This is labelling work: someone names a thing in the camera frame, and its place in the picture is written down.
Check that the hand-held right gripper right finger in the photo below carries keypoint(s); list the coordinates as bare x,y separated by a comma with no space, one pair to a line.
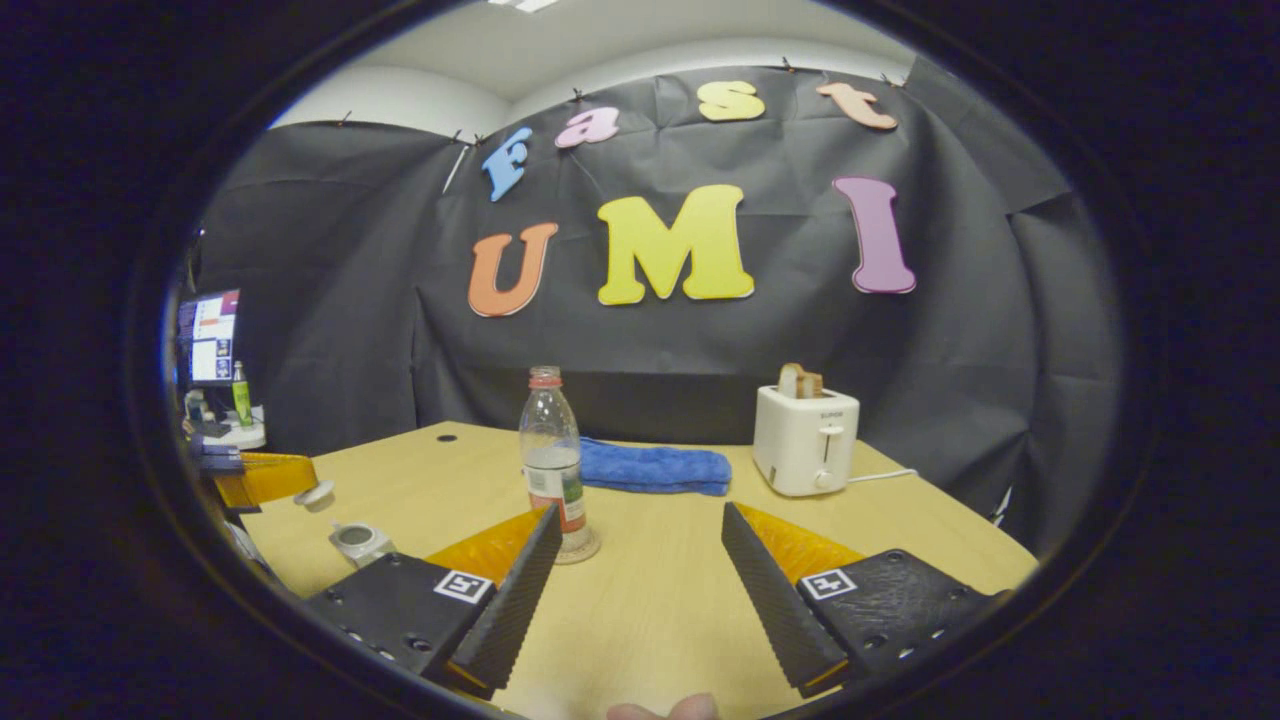
780,610

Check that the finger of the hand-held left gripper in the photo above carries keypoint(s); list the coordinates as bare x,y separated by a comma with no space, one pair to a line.
270,478

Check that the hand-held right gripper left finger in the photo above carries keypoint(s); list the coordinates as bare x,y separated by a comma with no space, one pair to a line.
510,610

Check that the white teacup lid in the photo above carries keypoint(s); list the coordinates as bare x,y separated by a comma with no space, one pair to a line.
318,496

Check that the white ceramic teacup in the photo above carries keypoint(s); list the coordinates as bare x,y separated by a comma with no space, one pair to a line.
362,545

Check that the clear plastic water bottle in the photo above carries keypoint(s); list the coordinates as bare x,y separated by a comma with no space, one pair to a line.
550,430

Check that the green drink bottle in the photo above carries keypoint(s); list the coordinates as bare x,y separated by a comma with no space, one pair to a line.
242,400

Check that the white side table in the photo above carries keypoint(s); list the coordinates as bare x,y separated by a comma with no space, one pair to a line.
245,437

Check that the computer monitor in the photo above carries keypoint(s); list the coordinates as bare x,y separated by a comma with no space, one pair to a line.
212,340

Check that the white toaster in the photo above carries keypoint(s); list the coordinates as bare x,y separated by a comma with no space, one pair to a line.
800,445

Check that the blue folded cloth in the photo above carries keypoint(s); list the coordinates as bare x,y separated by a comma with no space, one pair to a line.
650,468

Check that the black backdrop cloth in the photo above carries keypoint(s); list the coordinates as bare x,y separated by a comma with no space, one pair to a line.
350,300

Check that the brown toasted bread slice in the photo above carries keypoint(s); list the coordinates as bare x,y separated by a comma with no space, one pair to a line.
813,385

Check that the pale bread slice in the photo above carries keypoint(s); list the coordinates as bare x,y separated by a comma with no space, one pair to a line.
790,382

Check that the ceiling light panel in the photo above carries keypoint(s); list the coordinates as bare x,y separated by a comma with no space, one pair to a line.
525,4

